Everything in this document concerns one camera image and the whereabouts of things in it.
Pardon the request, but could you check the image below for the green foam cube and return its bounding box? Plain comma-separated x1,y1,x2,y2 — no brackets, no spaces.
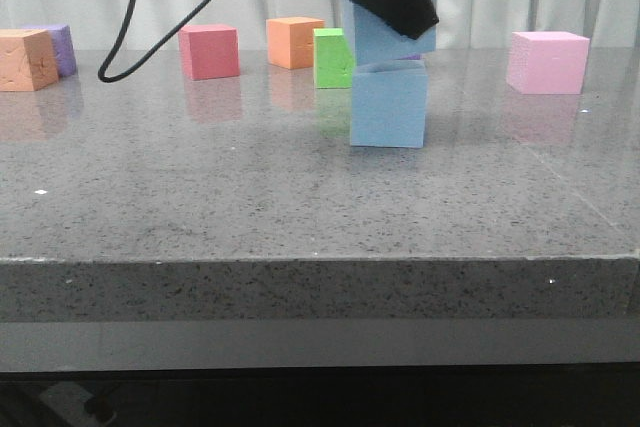
313,28,355,89

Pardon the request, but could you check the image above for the smooth light blue foam cube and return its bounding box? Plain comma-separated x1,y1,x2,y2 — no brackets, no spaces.
350,60,428,148

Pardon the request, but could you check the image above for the pink foam cube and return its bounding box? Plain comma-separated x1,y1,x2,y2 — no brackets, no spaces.
506,31,590,95

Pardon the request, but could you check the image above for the orange foam cube centre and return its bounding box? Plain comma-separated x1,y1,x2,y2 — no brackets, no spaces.
266,17,325,69

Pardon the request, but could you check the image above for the red foam cube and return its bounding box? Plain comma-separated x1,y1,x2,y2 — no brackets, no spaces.
178,24,240,80

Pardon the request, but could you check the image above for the black cable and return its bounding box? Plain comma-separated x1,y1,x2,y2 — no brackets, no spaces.
97,0,264,84

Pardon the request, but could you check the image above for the textured light blue foam cube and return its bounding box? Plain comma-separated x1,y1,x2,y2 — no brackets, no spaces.
339,0,437,65

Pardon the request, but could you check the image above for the purple foam cube left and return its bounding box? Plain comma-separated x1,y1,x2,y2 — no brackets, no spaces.
24,24,77,77

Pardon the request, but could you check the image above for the dented orange foam cube left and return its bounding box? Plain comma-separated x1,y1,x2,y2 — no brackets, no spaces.
1,29,59,92

